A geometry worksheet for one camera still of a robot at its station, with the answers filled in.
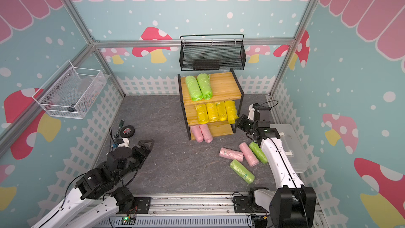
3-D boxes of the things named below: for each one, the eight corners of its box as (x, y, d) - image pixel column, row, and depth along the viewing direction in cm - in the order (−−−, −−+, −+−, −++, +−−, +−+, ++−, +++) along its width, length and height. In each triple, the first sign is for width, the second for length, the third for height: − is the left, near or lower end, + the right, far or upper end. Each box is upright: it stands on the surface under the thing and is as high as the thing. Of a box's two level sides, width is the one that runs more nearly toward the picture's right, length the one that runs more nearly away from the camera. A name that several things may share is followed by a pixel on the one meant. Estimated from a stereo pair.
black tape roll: (119, 138, 100) (117, 135, 98) (124, 127, 105) (122, 125, 103) (132, 138, 100) (131, 135, 98) (136, 127, 105) (134, 125, 103)
